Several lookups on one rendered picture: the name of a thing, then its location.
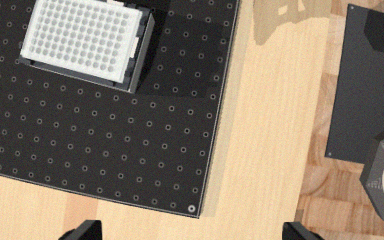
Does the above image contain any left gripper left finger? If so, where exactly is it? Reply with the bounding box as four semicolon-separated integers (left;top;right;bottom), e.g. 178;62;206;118
58;219;103;240

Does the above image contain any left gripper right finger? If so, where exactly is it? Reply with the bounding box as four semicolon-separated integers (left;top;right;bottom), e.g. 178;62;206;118
282;222;324;240

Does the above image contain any white well plate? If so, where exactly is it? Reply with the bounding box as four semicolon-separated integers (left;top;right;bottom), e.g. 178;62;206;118
20;0;143;83

